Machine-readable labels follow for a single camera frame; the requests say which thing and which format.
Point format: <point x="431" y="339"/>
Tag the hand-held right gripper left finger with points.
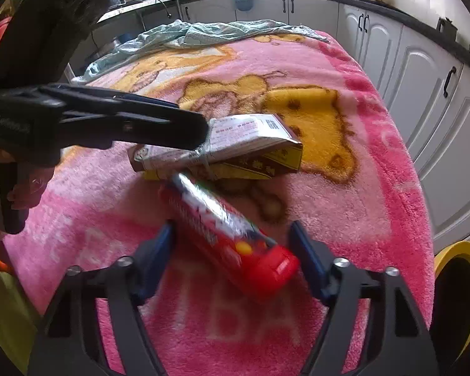
<point x="162" y="243"/>

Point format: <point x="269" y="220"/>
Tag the pink printed blanket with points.
<point x="337" y="211"/>

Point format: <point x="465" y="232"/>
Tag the red snack tube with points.
<point x="219" y="223"/>

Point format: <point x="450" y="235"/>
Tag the yellow waste bin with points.
<point x="450" y="254"/>

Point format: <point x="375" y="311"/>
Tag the grey metal pot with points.
<point x="446" y="27"/>

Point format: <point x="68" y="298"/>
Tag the blue hanging basket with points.
<point x="244" y="3"/>

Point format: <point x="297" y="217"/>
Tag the yellow box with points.
<point x="239" y="133"/>

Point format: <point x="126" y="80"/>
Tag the row of white cabinet doors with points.
<point x="427" y="86"/>

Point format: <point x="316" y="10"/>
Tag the teal crumpled cloth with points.
<point x="203" y="33"/>

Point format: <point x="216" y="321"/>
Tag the black kitchen countertop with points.
<point x="415" y="21"/>

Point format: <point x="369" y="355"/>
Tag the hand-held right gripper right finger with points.
<point x="301" y="243"/>

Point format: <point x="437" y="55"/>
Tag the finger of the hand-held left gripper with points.
<point x="102" y="94"/>
<point x="160" y="129"/>

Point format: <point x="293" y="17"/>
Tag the person's left hand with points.
<point x="25" y="196"/>

